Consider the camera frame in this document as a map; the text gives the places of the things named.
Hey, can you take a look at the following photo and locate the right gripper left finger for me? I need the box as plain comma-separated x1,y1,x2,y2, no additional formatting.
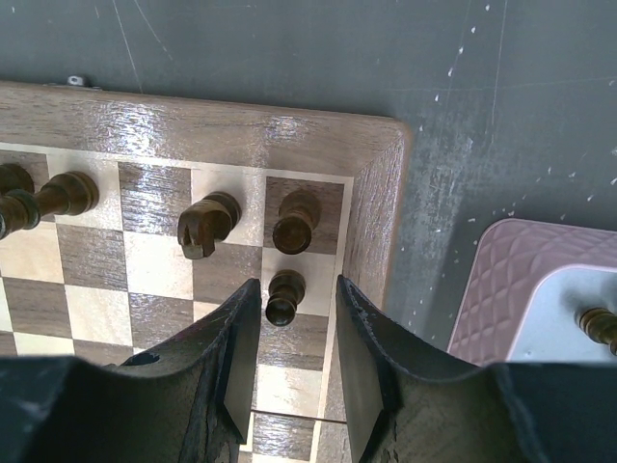
118,279,261,462

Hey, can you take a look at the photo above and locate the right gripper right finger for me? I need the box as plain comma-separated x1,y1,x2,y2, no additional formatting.
336,276,487,462

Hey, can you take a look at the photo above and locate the dark rook chess piece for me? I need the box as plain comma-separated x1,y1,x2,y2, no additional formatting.
272,189,322,255

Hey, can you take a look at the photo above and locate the wooden chess board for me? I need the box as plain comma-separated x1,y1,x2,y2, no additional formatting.
1,81,413,462

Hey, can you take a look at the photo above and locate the dark queen chess piece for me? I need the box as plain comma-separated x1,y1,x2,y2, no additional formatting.
34,171,99,217

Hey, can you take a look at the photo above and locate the dark pieces pile in tin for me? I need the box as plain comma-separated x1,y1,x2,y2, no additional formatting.
578,308,617,356

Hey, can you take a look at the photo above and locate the dark king chess piece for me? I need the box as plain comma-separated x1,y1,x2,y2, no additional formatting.
1,163,41,239

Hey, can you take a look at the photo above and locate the pink metal tin tray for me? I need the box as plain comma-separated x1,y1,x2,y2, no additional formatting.
447,218,616,365

